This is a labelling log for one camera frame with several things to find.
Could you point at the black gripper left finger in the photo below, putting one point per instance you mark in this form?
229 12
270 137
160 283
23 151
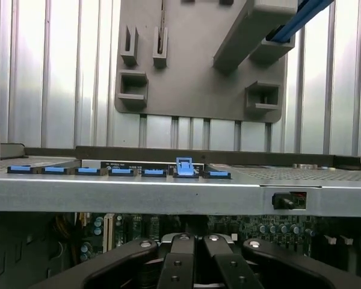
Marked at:
177 265

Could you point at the white expansion slot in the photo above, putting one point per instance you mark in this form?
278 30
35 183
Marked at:
109 231

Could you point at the open black PC case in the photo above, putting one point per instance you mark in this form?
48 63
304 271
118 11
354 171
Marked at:
138 195

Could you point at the grey plastic parts rack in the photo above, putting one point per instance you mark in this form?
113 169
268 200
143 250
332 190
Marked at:
198 75

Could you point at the hard disk in blue carrier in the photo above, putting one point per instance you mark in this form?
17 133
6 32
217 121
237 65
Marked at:
291 24

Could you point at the green motherboard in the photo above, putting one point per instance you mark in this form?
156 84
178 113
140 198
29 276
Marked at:
228 222

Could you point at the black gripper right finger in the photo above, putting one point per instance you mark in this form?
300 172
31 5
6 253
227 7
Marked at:
225 268

